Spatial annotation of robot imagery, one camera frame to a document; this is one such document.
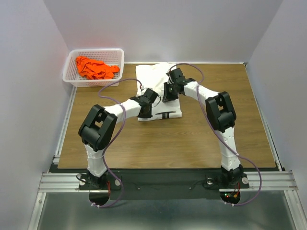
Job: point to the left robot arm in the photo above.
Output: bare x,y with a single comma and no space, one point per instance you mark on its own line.
97,129

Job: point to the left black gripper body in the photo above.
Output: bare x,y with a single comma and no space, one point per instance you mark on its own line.
148,115

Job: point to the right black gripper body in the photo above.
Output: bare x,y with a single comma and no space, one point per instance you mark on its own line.
170,93

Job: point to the white t-shirt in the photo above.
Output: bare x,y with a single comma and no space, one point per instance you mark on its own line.
154,77

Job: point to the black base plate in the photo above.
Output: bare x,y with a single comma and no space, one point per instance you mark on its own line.
159,184

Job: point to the orange t-shirt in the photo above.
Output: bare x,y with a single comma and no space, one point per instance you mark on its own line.
95,70

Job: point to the aluminium frame rail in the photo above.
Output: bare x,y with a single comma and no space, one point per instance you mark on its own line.
52,183

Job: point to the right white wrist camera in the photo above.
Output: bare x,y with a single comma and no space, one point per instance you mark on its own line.
169,78

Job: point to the white plastic laundry basket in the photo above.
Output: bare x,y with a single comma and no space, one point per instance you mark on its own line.
110,56

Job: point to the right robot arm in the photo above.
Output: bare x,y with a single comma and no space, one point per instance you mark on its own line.
219,113

